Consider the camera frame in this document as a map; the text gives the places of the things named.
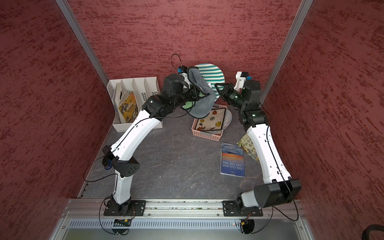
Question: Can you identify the aluminium corner post right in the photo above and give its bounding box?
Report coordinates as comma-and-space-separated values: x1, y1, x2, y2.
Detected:
260, 0, 313, 105

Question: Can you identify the green white striped round plate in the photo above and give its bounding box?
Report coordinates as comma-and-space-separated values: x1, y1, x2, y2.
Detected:
195, 64, 225, 95

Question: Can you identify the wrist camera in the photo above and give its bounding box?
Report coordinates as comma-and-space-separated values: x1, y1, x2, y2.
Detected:
234, 72, 252, 93
177, 65, 190, 89

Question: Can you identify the blue black stapler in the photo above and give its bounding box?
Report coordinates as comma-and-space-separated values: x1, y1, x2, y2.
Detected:
102, 157, 112, 170

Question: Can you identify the square floral plate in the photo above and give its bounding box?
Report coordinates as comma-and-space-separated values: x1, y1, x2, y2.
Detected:
194, 108, 226, 132

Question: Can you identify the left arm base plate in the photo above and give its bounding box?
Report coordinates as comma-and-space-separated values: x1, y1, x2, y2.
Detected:
104, 199, 147, 217

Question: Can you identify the white file organiser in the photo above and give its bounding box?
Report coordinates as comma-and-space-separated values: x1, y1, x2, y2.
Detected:
107, 77, 160, 132

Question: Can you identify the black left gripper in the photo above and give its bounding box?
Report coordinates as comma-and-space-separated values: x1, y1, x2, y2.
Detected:
171, 83, 201, 109

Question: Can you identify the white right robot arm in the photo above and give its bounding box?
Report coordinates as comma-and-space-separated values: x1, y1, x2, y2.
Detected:
215, 80, 302, 209

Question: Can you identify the yellow illustrated book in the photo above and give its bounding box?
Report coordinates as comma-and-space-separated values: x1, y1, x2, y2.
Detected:
118, 92, 139, 124

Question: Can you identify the aluminium corner post left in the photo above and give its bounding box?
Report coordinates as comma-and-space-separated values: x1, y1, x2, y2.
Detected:
55, 0, 109, 86

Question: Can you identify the colourful speckled round plate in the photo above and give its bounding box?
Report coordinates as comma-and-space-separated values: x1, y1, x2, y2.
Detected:
206, 108, 233, 134

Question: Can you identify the aluminium corner post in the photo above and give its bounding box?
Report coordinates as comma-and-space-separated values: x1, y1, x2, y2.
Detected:
55, 0, 109, 86
260, 0, 313, 105

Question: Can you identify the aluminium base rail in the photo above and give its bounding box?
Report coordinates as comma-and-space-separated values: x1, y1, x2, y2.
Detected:
61, 198, 307, 219

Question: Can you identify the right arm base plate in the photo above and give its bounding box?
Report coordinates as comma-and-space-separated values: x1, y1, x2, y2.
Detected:
222, 200, 263, 217

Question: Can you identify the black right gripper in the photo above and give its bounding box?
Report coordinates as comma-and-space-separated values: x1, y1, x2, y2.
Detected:
214, 81, 247, 109

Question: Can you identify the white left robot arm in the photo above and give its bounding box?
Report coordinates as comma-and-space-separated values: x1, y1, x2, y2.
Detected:
102, 74, 209, 208

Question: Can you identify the children's picture book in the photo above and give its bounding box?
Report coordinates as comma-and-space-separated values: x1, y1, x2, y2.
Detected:
237, 134, 260, 162

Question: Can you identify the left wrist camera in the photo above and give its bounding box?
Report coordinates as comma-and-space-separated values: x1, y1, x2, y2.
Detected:
177, 65, 190, 89

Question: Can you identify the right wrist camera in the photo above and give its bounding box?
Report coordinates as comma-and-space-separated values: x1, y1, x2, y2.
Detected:
234, 72, 252, 93

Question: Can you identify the pink perforated plastic basket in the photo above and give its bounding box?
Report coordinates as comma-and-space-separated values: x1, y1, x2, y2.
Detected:
192, 104, 227, 141

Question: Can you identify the blue old man sea book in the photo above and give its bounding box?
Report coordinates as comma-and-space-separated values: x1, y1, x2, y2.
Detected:
220, 143, 245, 178

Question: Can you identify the green grey microfibre cloth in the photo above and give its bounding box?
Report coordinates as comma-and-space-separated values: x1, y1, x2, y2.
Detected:
181, 67, 216, 119

